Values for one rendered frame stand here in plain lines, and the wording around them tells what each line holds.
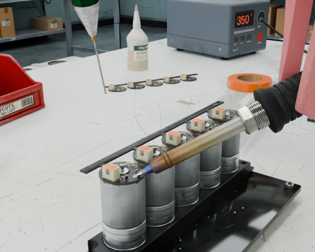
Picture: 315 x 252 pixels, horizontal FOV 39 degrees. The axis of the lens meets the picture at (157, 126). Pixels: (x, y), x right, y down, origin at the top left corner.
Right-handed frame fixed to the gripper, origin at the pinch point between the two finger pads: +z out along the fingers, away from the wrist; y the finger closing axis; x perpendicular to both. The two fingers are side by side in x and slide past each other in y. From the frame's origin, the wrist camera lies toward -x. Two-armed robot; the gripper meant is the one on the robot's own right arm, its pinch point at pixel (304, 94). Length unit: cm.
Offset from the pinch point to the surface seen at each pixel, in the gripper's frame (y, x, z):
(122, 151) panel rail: -3.1, -6.5, 7.8
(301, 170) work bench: -10.7, 10.0, 6.3
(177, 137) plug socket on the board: -3.5, -3.7, 5.8
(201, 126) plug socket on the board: -5.5, -1.9, 5.1
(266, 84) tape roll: -33.3, 14.4, 2.9
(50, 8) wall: -553, -35, 77
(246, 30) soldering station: -54, 16, -2
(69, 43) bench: -381, -2, 74
